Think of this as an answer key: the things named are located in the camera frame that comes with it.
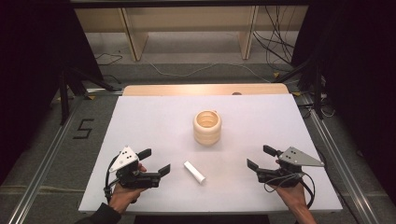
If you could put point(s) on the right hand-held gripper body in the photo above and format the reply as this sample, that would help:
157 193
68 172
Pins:
280 177

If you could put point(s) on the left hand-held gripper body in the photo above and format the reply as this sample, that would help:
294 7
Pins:
137 179

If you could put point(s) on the white plastic tube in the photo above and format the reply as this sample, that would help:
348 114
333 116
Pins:
194 171

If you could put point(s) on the cream ribbed cup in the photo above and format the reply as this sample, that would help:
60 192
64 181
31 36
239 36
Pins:
207 130

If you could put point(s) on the person's left hand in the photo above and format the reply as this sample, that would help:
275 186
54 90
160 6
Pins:
124 196

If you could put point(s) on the person's right hand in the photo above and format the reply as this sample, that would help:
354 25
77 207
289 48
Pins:
291 196

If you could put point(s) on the white board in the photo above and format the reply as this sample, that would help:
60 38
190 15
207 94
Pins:
218 193

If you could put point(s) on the light wooden table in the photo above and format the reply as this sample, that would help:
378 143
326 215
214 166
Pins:
174 90

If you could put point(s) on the black tripod stand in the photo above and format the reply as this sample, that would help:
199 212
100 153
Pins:
64 99
317 90

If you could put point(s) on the dark curtain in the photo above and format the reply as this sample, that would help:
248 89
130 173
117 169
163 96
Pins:
31 62
358 77

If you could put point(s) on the light wooden shelf unit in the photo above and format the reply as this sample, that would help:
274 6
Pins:
137 37

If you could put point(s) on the aluminium floor rail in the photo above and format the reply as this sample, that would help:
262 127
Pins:
40 174
342 174

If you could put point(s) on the short aluminium rail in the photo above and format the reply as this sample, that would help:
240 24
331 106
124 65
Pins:
102 91

